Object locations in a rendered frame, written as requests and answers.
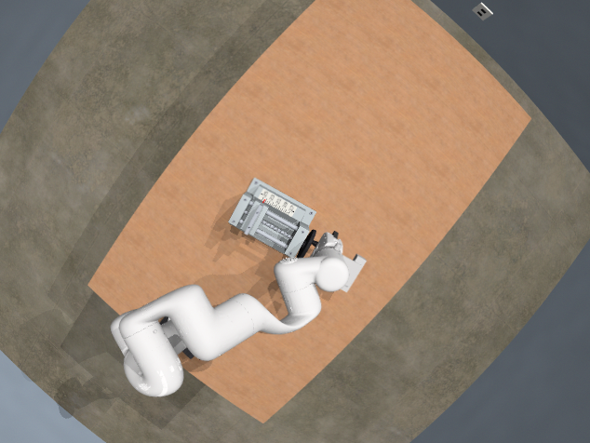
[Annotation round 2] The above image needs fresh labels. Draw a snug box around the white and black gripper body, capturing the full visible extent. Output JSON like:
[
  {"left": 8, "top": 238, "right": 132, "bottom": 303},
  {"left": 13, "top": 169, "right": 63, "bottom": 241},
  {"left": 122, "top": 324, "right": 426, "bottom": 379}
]
[{"left": 310, "top": 232, "right": 342, "bottom": 257}]

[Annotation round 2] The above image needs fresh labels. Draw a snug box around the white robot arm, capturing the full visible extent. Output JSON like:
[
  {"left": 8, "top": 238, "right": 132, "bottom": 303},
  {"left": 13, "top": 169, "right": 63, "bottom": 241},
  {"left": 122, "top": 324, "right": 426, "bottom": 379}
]
[{"left": 111, "top": 243, "right": 366, "bottom": 396}]

